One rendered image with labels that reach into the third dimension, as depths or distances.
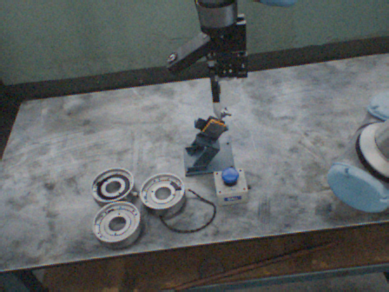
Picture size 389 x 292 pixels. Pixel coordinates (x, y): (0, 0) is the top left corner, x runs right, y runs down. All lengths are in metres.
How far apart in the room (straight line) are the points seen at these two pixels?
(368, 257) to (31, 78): 2.24
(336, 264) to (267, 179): 0.32
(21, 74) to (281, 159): 2.07
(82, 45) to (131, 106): 1.39
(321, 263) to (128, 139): 0.63
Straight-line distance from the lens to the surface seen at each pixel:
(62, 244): 0.98
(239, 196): 0.93
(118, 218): 0.95
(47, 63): 2.72
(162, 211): 0.92
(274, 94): 1.23
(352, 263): 1.19
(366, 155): 0.74
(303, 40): 2.71
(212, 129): 0.95
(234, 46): 0.81
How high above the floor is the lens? 1.57
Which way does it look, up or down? 46 degrees down
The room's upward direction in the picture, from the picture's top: 8 degrees counter-clockwise
